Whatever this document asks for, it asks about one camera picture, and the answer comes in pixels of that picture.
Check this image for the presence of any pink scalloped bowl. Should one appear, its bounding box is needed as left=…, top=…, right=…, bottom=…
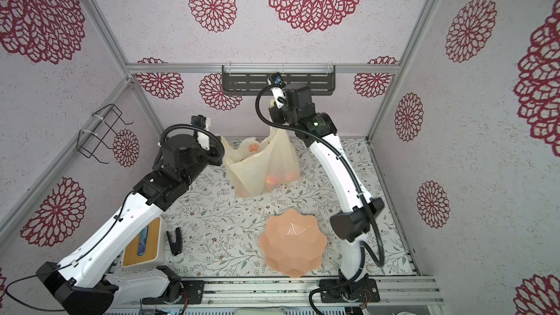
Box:
left=259, top=209, right=328, bottom=279

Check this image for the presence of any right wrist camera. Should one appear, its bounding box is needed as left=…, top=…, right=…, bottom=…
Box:
left=267, top=72, right=287, bottom=109

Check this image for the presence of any white wooden-top box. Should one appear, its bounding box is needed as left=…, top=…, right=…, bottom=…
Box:
left=121, top=217, right=167, bottom=271

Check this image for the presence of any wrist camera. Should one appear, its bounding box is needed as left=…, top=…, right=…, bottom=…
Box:
left=267, top=72, right=287, bottom=109
left=191, top=114, right=213, bottom=147

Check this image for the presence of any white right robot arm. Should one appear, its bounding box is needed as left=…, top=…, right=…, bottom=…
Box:
left=255, top=85, right=385, bottom=285

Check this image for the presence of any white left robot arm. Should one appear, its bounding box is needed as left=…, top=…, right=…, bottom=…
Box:
left=36, top=124, right=225, bottom=314

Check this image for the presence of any black clip tool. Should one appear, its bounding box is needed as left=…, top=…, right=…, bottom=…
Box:
left=166, top=227, right=183, bottom=257

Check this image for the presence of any cream plastic bag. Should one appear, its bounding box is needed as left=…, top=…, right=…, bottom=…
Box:
left=221, top=128, right=300, bottom=198

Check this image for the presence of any grey wall shelf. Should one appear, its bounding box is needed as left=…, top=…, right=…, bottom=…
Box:
left=221, top=66, right=335, bottom=96

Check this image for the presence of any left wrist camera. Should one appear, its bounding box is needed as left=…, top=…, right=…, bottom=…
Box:
left=191, top=114, right=213, bottom=147

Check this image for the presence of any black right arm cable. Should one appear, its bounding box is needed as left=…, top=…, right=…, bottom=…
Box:
left=254, top=82, right=386, bottom=315

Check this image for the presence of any black wire wall rack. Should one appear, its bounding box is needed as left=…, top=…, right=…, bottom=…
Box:
left=75, top=103, right=133, bottom=165

